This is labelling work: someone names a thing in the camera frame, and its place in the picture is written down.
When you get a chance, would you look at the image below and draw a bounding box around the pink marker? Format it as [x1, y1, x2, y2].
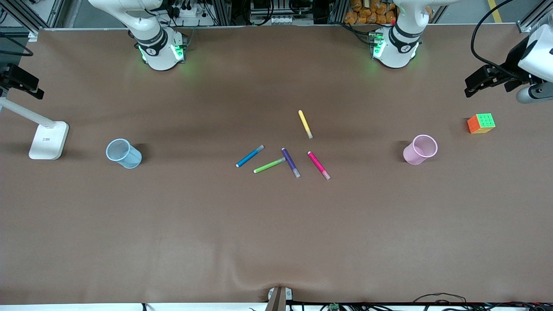
[307, 151, 331, 180]

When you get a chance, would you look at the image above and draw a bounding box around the blue marker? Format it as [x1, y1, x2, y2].
[235, 145, 265, 168]

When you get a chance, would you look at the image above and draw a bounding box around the colourful puzzle cube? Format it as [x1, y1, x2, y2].
[467, 113, 496, 134]

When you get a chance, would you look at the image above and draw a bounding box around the white desk lamp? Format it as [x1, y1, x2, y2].
[0, 97, 70, 160]

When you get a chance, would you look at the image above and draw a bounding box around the pink mesh cup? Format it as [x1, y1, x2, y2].
[403, 134, 438, 165]

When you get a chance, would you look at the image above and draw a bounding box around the blue mesh cup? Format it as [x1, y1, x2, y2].
[106, 138, 143, 169]

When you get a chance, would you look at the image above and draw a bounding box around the orange snack packs pile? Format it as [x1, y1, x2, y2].
[344, 0, 433, 25]

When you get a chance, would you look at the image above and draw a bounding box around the yellow marker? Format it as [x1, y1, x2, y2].
[298, 110, 313, 139]

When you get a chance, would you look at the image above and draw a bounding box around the large white power strip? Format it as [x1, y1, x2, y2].
[175, 5, 214, 21]

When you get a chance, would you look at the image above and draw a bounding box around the purple marker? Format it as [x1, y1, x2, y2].
[281, 148, 301, 178]

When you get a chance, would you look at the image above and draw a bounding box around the green marker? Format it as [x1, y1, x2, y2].
[253, 157, 286, 174]

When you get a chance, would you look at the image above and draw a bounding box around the brown table cover mat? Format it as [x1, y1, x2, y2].
[0, 24, 553, 305]

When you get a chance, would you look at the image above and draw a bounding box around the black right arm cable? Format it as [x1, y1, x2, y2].
[0, 42, 34, 57]

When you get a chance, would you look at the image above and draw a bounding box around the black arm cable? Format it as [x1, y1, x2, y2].
[0, 42, 34, 57]
[470, 0, 525, 80]

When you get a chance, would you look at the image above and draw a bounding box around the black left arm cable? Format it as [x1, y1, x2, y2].
[470, 0, 525, 80]

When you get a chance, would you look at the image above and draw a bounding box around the aluminium frame profile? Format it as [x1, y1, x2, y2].
[0, 0, 65, 42]
[516, 0, 553, 34]

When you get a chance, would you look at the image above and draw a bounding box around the aluminium frame post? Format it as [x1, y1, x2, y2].
[329, 0, 347, 24]
[215, 0, 232, 26]

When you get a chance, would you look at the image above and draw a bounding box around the black cable bundle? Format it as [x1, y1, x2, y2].
[410, 293, 553, 311]

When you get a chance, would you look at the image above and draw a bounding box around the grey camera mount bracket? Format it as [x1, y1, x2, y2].
[265, 286, 293, 311]

